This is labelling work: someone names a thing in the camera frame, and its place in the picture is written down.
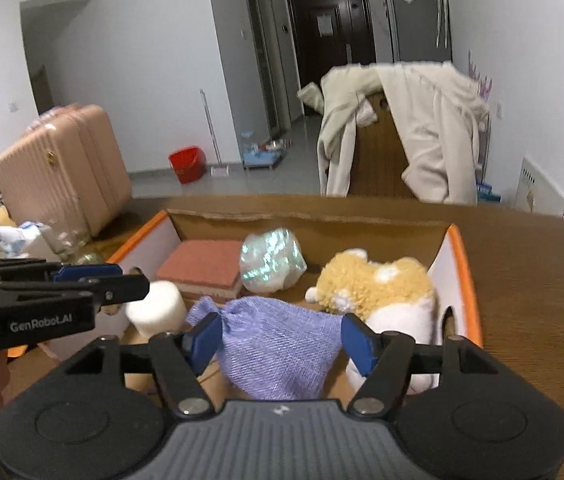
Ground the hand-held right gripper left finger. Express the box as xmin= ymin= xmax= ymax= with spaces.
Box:
xmin=63 ymin=311 xmax=225 ymax=419

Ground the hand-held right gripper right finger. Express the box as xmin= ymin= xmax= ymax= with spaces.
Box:
xmin=340 ymin=312 xmax=501 ymax=418

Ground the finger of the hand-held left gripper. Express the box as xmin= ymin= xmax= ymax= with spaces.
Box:
xmin=0 ymin=272 xmax=151 ymax=311
xmin=0 ymin=258 xmax=124 ymax=286

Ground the white foam cylinder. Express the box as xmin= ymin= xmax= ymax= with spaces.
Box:
xmin=125 ymin=280 xmax=185 ymax=339

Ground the yellow plush toy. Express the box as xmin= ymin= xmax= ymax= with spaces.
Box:
xmin=305 ymin=247 xmax=441 ymax=395

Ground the brick red sponge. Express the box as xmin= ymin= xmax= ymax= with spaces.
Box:
xmin=156 ymin=239 xmax=245 ymax=303

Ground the purple knit pouch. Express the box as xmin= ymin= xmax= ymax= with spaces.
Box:
xmin=185 ymin=296 xmax=345 ymax=402

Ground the iridescent bag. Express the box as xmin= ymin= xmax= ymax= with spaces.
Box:
xmin=239 ymin=228 xmax=309 ymax=295

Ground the orange cardboard box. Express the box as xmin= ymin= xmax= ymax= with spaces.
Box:
xmin=59 ymin=208 xmax=485 ymax=401

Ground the clear glass jar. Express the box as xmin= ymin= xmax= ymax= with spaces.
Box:
xmin=42 ymin=214 xmax=109 ymax=267

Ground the blue white plastic pack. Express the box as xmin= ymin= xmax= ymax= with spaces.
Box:
xmin=0 ymin=221 xmax=63 ymax=262

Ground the pink suitcase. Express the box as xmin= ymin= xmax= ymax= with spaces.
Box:
xmin=0 ymin=104 xmax=134 ymax=239

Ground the red bucket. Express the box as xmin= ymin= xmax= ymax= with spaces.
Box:
xmin=169 ymin=146 xmax=207 ymax=185

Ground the white mop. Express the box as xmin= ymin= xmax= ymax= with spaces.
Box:
xmin=199 ymin=88 xmax=231 ymax=177

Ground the wooden chair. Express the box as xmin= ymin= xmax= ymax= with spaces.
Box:
xmin=349 ymin=91 xmax=430 ymax=200

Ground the blue pet bowl stand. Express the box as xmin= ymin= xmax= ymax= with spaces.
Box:
xmin=241 ymin=139 xmax=289 ymax=171

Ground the beige jacket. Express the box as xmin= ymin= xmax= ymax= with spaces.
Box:
xmin=297 ymin=61 xmax=491 ymax=206

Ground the white board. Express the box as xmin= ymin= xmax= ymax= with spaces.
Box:
xmin=513 ymin=155 xmax=564 ymax=219

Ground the dark door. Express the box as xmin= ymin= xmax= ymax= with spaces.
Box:
xmin=286 ymin=0 xmax=377 ymax=92

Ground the grey refrigerator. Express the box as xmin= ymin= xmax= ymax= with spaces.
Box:
xmin=382 ymin=0 xmax=453 ymax=65

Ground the hanging umbrella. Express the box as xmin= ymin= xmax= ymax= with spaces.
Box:
xmin=432 ymin=0 xmax=451 ymax=50

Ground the purple wall sticker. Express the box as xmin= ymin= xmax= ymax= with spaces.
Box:
xmin=466 ymin=49 xmax=493 ymax=100

